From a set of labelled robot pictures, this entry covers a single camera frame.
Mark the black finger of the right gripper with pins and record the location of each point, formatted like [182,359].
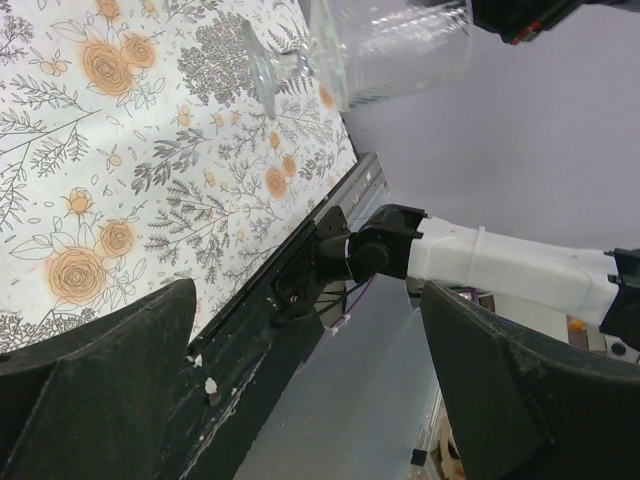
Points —
[518,21]

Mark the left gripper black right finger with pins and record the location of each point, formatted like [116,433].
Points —
[523,405]

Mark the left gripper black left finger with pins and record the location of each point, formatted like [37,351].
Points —
[94,402]

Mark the floral table cloth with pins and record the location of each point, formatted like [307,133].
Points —
[134,153]

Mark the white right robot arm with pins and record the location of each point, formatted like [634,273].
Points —
[600,288]

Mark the short glass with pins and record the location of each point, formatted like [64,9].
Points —
[365,52]

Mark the black base frame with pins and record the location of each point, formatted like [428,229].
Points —
[236,368]

